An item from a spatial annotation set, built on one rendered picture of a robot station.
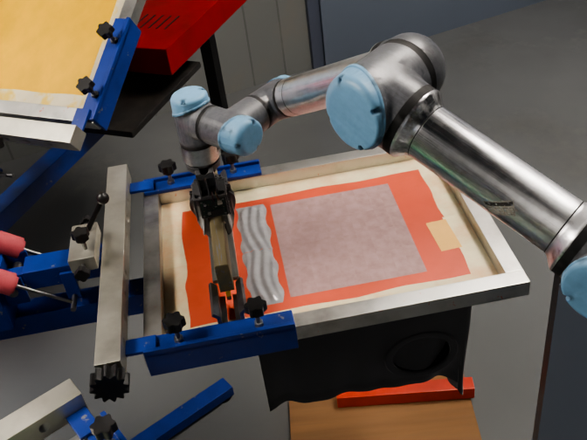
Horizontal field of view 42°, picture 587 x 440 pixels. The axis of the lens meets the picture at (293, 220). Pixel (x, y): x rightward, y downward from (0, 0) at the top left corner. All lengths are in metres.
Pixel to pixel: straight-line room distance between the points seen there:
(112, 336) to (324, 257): 0.50
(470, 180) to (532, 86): 3.27
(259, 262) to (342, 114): 0.68
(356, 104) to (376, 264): 0.66
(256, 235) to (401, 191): 0.38
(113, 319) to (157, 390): 1.27
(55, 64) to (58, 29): 0.11
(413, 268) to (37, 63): 1.20
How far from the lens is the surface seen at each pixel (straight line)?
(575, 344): 1.35
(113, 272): 1.67
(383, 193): 1.90
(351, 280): 1.66
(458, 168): 1.08
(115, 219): 1.82
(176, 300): 1.69
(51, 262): 1.76
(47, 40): 2.30
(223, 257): 1.56
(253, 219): 1.85
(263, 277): 1.69
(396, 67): 1.13
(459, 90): 4.29
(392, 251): 1.72
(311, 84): 1.39
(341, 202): 1.88
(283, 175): 1.96
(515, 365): 2.78
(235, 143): 1.41
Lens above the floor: 2.08
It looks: 38 degrees down
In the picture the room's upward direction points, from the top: 8 degrees counter-clockwise
